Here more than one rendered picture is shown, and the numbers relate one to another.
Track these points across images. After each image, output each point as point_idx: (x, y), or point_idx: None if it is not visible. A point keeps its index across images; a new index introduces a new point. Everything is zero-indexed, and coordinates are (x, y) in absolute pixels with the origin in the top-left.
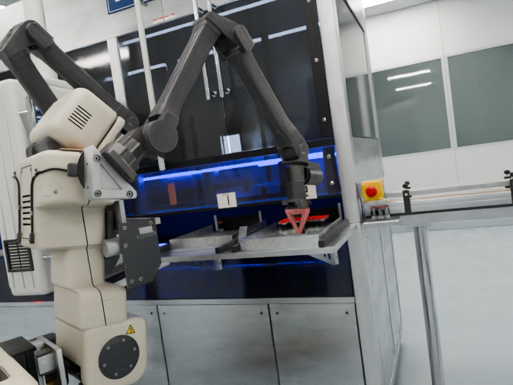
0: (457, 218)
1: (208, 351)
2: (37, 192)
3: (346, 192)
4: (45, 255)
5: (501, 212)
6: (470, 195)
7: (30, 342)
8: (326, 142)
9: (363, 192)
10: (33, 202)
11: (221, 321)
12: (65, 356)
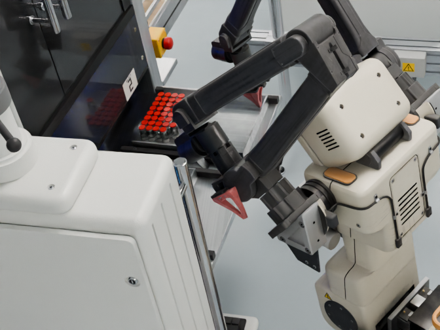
0: (168, 29)
1: None
2: (433, 164)
3: (150, 58)
4: None
5: (181, 6)
6: (169, 2)
7: (427, 296)
8: (130, 14)
9: (160, 49)
10: (425, 180)
11: None
12: (388, 311)
